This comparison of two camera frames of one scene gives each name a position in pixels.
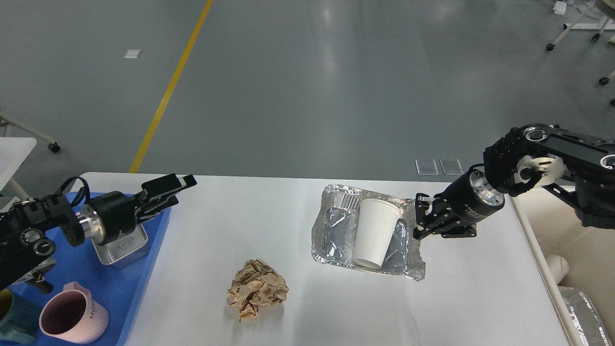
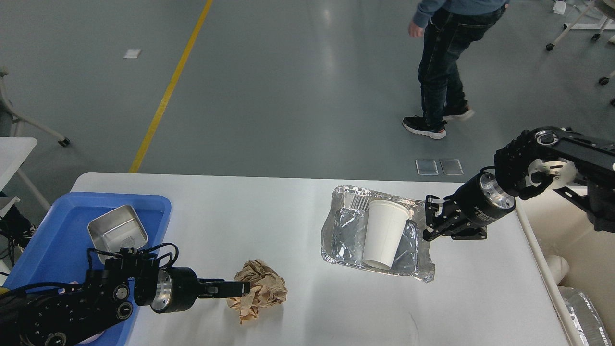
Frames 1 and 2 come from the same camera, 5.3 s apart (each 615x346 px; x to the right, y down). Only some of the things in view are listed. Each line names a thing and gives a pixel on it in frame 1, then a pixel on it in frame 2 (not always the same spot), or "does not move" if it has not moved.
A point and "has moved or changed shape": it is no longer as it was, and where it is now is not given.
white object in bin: (559, 266) does not move
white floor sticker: (131, 54) does not move
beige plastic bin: (552, 227) does not move
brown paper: (256, 284) does not move
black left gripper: (111, 216) → (177, 289)
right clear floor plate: (451, 166) does not move
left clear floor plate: (426, 166) does not move
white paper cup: (375, 220) has moved or changed shape
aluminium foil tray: (335, 228) has moved or changed shape
